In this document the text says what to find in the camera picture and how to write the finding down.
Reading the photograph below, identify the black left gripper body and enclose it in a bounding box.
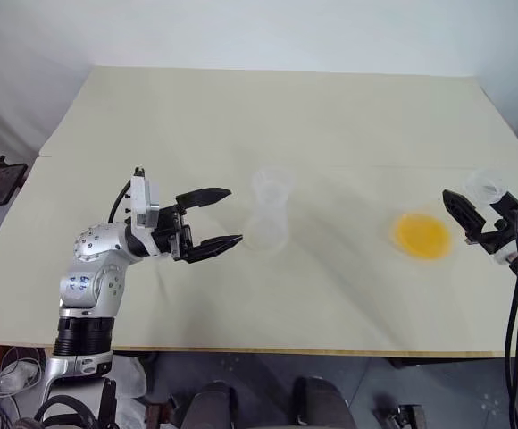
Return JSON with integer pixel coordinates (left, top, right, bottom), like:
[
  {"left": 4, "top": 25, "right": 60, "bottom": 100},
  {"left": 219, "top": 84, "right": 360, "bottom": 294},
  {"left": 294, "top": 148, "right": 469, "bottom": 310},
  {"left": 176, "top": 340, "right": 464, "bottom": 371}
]
[{"left": 150, "top": 203, "right": 195, "bottom": 262}]

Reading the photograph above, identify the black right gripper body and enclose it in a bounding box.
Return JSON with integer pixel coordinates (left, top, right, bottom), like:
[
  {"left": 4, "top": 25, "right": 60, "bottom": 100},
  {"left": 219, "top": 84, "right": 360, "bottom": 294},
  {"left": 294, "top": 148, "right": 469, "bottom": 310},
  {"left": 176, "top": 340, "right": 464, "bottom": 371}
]
[{"left": 465, "top": 199, "right": 518, "bottom": 257}]

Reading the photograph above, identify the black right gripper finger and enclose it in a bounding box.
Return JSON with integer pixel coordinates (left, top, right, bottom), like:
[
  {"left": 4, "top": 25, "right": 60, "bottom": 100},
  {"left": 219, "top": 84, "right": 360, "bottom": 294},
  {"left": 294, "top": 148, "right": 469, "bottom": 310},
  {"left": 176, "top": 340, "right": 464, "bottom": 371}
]
[
  {"left": 442, "top": 189, "right": 487, "bottom": 245},
  {"left": 489, "top": 192, "right": 518, "bottom": 225}
]

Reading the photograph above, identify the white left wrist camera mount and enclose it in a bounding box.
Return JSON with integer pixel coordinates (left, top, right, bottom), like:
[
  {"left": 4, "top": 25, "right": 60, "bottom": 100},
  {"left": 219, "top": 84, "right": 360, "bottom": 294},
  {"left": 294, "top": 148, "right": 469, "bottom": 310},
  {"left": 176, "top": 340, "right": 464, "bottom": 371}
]
[{"left": 126, "top": 166, "right": 163, "bottom": 235}]

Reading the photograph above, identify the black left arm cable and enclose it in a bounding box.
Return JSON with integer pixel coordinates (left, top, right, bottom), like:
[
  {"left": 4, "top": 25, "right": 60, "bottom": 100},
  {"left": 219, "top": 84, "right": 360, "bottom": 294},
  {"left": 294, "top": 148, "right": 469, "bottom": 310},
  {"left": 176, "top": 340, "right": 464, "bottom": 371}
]
[{"left": 108, "top": 180, "right": 134, "bottom": 223}]

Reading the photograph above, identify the clear plastic bag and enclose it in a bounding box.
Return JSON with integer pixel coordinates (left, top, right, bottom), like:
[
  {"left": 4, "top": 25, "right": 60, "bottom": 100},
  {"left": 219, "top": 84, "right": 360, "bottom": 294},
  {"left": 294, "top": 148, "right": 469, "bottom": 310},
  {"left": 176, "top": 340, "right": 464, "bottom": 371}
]
[{"left": 112, "top": 356, "right": 147, "bottom": 400}]

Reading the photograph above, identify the white cable bundle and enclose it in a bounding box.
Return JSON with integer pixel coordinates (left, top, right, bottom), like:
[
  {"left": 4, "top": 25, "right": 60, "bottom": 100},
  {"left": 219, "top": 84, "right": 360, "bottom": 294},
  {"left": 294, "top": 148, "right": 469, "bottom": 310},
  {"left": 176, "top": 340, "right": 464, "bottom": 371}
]
[{"left": 0, "top": 344, "right": 46, "bottom": 406}]

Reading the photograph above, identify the black floor bracket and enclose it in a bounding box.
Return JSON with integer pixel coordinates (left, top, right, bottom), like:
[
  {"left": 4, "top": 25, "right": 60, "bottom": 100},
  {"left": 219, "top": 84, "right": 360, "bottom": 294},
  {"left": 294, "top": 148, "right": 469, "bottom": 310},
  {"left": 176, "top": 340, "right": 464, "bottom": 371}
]
[{"left": 374, "top": 401, "right": 426, "bottom": 429}]

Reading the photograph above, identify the clear plastic cup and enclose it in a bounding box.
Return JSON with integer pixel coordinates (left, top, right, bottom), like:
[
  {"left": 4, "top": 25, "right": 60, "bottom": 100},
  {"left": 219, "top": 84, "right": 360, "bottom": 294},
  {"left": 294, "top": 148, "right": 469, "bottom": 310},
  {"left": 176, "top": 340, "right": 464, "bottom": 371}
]
[
  {"left": 244, "top": 166, "right": 297, "bottom": 255},
  {"left": 464, "top": 168, "right": 508, "bottom": 206}
]

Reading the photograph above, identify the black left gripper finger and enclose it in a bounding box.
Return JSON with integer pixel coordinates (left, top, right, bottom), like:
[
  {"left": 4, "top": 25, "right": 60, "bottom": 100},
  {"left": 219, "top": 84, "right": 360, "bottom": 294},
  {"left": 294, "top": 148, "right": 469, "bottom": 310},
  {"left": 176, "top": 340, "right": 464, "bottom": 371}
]
[
  {"left": 181, "top": 233, "right": 244, "bottom": 265},
  {"left": 175, "top": 187, "right": 233, "bottom": 213}
]

